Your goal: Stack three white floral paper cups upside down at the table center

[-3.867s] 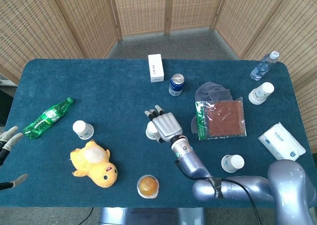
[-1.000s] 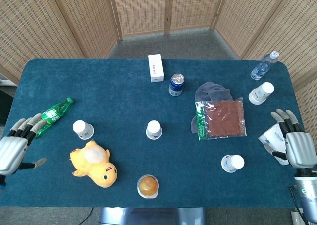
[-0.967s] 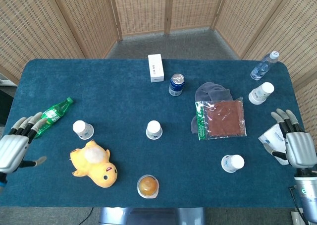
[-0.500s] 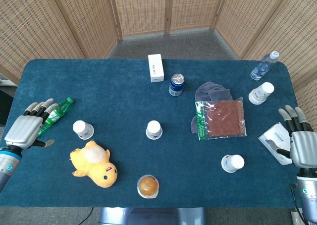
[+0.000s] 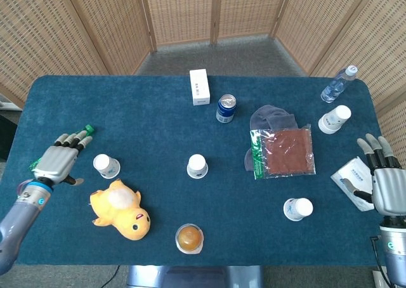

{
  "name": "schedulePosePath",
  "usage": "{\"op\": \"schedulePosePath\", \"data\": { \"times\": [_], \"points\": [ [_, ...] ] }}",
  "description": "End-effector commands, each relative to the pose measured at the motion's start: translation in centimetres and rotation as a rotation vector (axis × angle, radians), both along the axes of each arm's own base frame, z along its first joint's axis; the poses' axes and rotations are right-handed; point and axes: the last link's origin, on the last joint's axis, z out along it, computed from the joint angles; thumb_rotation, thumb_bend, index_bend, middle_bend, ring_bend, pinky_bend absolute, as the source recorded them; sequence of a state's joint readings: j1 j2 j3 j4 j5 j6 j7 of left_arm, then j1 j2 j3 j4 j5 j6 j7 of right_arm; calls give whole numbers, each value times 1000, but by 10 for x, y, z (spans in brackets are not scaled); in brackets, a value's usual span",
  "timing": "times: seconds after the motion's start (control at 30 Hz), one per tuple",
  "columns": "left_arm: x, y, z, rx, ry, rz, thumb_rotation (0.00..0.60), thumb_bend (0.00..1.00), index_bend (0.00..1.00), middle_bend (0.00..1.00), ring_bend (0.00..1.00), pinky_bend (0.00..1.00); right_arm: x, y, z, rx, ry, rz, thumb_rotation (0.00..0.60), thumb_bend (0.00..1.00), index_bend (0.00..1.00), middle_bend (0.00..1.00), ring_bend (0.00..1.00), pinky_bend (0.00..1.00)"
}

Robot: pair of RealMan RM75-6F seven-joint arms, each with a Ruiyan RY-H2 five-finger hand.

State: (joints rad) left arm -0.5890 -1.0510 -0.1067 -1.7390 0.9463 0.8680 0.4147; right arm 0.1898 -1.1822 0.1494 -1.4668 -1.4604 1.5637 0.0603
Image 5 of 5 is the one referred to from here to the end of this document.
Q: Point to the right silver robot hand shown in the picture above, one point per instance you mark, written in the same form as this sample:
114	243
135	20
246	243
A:
390	193

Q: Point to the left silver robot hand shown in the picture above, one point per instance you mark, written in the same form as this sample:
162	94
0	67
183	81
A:
57	162

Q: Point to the white paper cup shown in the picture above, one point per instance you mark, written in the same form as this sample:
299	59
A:
334	119
106	167
197	167
298	209

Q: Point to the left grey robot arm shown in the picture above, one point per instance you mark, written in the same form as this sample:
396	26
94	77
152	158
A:
19	215

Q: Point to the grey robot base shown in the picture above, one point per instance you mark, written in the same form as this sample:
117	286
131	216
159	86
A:
193	277

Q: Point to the white tissue pack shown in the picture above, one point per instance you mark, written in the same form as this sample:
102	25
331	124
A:
355	170

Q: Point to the green plastic soda bottle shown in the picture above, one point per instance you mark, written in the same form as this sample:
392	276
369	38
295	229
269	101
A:
89	129

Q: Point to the yellow plush toy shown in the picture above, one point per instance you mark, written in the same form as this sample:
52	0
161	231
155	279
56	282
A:
122	212

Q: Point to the blue felt table cover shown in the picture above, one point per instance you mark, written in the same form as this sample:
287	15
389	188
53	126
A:
158	126

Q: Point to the clear water bottle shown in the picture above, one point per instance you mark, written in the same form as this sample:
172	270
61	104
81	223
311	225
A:
336	86

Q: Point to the grey cloth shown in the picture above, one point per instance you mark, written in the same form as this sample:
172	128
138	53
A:
272	118

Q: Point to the orange fruit jelly cup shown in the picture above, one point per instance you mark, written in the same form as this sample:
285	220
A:
189	238

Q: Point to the white cardboard box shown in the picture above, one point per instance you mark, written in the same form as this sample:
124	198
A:
200	88

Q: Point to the blue drink can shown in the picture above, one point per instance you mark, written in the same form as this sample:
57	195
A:
226	110

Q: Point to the bamboo folding screen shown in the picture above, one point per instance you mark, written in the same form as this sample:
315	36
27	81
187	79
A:
180	12

